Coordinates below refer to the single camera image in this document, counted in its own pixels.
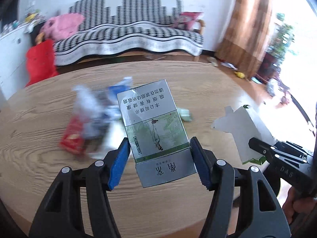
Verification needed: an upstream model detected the white paper carton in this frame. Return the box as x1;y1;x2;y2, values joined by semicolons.
211;105;277;165

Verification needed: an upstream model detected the blue white package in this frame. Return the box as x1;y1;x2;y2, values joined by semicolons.
73;76;133;160

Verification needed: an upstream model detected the silver green cigarette pack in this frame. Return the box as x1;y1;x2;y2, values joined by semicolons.
117;80;196;188

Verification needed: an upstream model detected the person's right hand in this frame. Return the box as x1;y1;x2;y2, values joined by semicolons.
282;187;316;224

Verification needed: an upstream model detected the red snack wrapper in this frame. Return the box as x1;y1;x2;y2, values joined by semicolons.
60;115;85;155

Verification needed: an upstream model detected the yellow toy on floor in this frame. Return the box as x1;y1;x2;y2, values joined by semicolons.
234;71;245;79

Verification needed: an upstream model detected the potted green plant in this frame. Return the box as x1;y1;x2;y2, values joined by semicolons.
255;12;294;84

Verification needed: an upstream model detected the small green white wrapper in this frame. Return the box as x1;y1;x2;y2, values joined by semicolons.
177;107;192;122

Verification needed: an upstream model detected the brown checkered curtain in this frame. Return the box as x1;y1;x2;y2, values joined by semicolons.
215;0;274;79

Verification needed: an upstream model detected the red plastic bag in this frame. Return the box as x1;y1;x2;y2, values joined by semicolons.
26;39;59;86

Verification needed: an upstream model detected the white cabinet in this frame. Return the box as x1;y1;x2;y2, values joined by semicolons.
1;24;32;100

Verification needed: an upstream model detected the pink patterned cushion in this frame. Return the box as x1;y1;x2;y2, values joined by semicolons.
172;12;203;31

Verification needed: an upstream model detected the pink plush toy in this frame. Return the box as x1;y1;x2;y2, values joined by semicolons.
40;13;85;42

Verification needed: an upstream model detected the black white checkered sofa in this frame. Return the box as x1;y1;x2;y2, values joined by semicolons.
54;0;204;67

